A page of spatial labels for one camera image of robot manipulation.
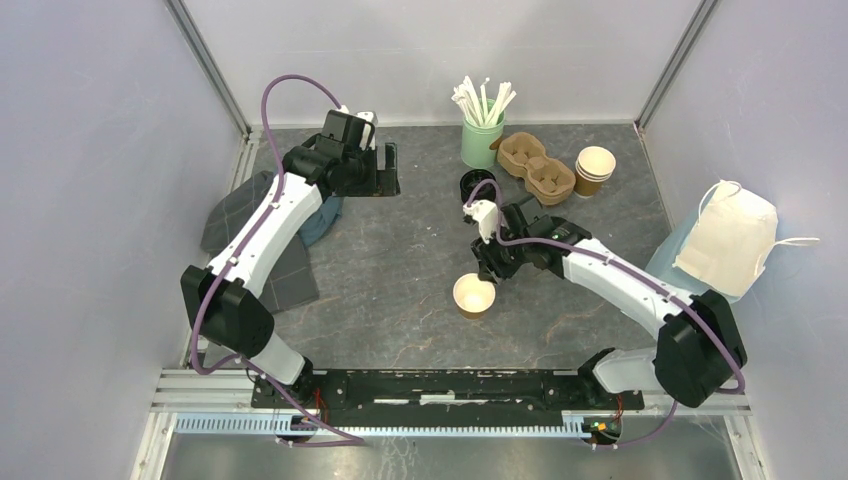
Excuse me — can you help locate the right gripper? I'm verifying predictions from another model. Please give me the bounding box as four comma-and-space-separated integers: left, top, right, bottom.
470, 221, 531, 285

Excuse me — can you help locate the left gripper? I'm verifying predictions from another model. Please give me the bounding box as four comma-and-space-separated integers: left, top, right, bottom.
334, 143, 400, 199

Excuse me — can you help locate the cardboard cup carrier tray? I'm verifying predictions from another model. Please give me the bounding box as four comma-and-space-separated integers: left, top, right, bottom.
496, 132, 576, 206

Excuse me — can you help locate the light blue paper bag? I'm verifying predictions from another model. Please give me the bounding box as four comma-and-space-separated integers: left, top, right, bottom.
646, 180, 820, 304

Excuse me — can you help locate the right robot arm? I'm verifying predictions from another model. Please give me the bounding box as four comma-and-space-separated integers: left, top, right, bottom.
463, 197, 748, 408

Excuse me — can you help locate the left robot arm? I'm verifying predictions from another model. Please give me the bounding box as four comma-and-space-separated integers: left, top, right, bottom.
181, 110, 400, 408

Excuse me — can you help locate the blue cloth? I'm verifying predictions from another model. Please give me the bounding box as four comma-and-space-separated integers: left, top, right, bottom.
298, 196, 344, 247

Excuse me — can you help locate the stack of black lids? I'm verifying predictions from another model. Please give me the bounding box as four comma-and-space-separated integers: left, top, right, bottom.
459, 169, 496, 204

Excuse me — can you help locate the green straw holder cup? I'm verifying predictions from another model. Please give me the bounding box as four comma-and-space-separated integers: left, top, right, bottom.
460, 113, 505, 169

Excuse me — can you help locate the grey checked cloth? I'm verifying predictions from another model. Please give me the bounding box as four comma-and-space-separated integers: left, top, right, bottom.
201, 171, 323, 314

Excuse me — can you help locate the stack of paper cups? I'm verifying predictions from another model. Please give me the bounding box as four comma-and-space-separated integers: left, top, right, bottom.
574, 146, 617, 197

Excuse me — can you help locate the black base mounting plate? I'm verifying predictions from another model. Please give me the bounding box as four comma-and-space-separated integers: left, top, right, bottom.
286, 369, 645, 428

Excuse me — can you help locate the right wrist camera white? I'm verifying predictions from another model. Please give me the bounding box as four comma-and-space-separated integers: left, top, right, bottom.
463, 200, 500, 244

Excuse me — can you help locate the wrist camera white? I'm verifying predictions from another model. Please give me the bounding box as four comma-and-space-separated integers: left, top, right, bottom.
463, 200, 500, 244
338, 104, 378, 150

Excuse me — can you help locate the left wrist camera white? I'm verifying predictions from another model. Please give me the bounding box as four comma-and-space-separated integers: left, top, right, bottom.
338, 104, 378, 150

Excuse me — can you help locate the left aluminium frame post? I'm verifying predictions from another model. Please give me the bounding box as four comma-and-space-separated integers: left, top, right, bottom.
164, 0, 252, 138

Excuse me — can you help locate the aluminium frame post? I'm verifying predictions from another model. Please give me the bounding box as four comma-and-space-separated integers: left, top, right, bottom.
164, 0, 252, 138
634, 0, 721, 135

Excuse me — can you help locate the right aluminium frame post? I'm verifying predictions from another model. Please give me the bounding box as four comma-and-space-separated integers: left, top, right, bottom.
634, 0, 721, 135

